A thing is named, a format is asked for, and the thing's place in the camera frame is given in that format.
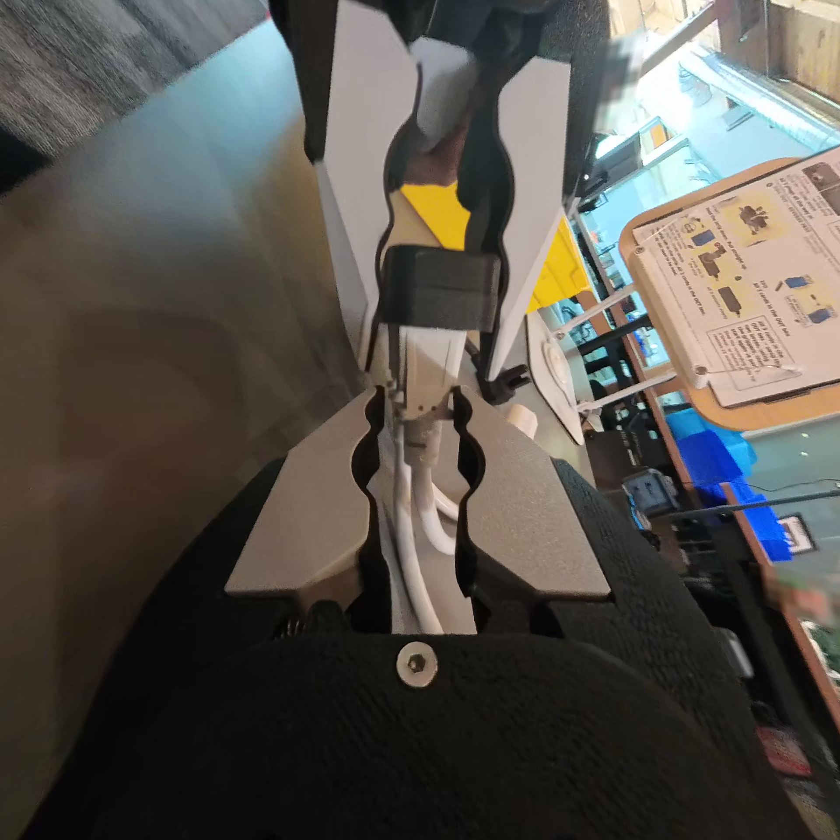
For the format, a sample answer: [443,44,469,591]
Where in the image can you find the yellow storage bin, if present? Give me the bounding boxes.
[400,184,595,315]

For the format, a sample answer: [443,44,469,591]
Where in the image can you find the black plastic clip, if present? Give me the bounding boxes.
[474,364,530,403]

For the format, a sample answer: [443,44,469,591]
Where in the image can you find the instruction sheet on wooden board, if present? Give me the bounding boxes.
[619,146,840,433]

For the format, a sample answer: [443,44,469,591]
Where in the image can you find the blue storage bin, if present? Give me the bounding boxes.
[663,407,756,488]
[722,482,796,563]

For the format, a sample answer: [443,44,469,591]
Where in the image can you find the white sign stand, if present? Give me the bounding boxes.
[525,282,681,448]

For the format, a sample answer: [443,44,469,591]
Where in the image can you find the thin white looped cable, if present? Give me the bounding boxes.
[392,420,463,636]

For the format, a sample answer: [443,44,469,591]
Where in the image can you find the printed instruction sheet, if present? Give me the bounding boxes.
[646,147,840,408]

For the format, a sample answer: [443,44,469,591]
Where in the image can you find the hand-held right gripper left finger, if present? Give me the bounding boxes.
[224,386,396,621]

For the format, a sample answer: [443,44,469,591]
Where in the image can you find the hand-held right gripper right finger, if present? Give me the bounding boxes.
[453,386,613,618]

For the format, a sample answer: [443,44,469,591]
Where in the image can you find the black power strip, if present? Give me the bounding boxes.
[379,245,505,331]

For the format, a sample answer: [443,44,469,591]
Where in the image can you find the white power plug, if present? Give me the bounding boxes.
[384,327,467,471]

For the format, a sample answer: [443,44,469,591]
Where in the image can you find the small grey device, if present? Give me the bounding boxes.
[622,467,681,517]

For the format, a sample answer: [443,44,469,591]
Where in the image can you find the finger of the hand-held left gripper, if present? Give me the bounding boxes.
[457,56,573,385]
[314,0,422,371]

